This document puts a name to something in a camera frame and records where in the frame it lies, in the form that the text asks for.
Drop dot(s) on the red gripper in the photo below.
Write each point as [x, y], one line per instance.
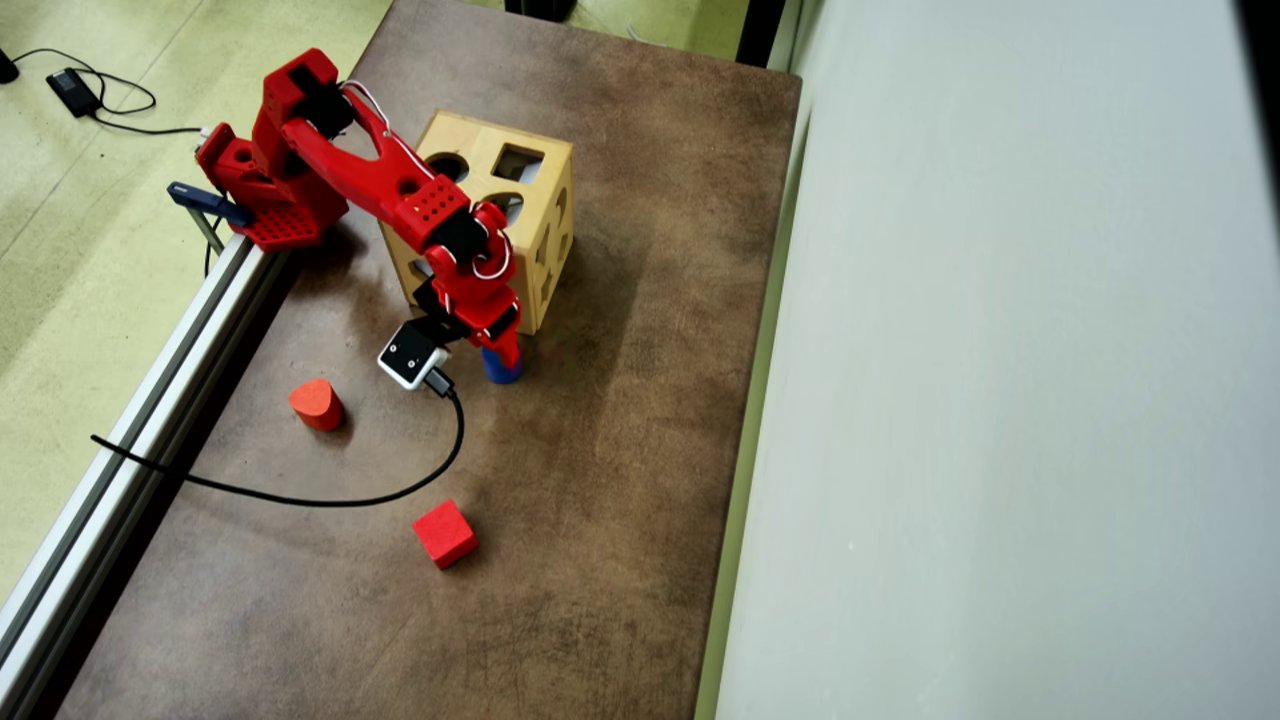
[503, 330]

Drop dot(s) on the blue wooden cylinder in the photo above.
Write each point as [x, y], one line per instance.
[500, 372]

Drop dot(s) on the red robot arm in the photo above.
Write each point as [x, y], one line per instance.
[340, 165]

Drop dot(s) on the wooden shape sorter box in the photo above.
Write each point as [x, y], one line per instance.
[545, 200]

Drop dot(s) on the red wooden cube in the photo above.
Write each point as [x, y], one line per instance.
[445, 533]

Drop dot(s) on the red rounded triangle block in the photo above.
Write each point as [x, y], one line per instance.
[316, 403]

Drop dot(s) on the blue table clamp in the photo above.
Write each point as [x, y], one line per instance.
[205, 198]

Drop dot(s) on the black object on floor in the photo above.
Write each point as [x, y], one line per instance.
[540, 8]

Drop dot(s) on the black power adapter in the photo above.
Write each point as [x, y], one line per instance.
[73, 92]

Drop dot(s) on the small black floor object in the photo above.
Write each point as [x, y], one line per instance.
[6, 68]

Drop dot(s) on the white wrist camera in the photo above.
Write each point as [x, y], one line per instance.
[408, 355]

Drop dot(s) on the aluminium profile rail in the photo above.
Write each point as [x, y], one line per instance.
[130, 440]

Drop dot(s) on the dark vertical post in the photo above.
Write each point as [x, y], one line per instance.
[762, 30]

